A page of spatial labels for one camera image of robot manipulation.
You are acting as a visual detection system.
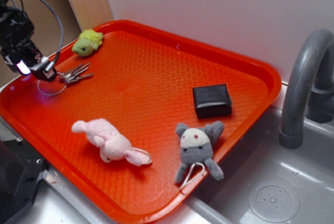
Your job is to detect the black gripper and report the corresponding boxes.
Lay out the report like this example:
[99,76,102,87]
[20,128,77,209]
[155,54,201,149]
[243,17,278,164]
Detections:
[1,6,57,81]

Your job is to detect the silver keys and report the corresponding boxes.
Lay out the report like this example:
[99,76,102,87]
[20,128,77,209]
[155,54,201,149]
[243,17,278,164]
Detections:
[37,62,94,98]

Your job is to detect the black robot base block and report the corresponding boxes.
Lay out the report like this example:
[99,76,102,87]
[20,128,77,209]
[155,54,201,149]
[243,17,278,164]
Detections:
[1,139,46,223]

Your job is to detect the green plush turtle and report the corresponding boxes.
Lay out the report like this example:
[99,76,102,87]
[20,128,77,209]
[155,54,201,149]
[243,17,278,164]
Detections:
[71,29,104,57]

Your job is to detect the orange plastic tray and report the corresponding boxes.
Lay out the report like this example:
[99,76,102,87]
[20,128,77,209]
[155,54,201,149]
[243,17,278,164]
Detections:
[1,21,281,223]

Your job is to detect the pink plush bunny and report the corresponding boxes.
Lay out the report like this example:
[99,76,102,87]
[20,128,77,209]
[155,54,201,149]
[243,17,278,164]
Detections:
[71,119,152,167]

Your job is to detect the grey plush animal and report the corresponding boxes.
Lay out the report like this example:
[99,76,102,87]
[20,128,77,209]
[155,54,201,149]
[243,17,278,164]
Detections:
[175,121,224,189]

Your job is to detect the black wallet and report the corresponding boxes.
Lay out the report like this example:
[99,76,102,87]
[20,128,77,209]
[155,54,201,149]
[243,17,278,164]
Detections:
[193,84,232,119]

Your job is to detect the grey toy sink basin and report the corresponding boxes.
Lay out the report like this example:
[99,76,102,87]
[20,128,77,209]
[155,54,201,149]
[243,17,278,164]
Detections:
[186,107,333,223]

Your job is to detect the grey toy faucet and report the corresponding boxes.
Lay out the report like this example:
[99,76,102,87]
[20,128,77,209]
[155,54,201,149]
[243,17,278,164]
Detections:
[279,29,333,149]

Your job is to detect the grey braided cable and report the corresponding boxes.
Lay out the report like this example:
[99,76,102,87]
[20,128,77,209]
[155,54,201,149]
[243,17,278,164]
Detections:
[0,0,65,72]

